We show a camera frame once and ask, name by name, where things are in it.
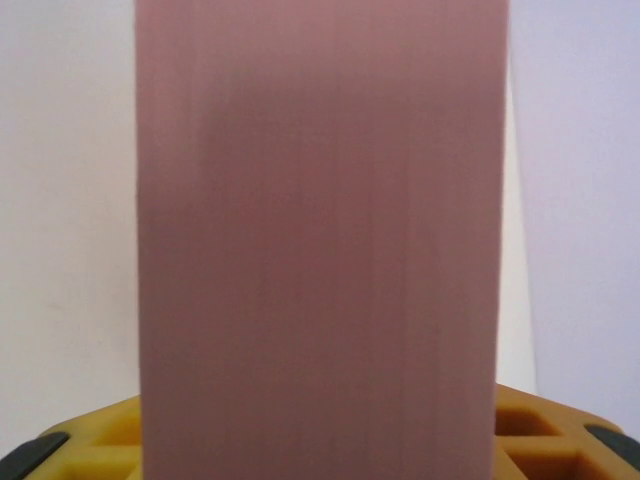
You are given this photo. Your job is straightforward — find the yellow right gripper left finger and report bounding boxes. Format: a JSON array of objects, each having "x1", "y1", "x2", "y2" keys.
[{"x1": 36, "y1": 391, "x2": 147, "y2": 480}]

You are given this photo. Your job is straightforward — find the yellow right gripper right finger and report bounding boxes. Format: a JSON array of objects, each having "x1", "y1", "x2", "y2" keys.
[{"x1": 491, "y1": 381, "x2": 640, "y2": 480}]

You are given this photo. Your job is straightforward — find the pink paper box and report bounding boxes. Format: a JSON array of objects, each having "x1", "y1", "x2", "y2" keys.
[{"x1": 133, "y1": 0, "x2": 540, "y2": 480}]

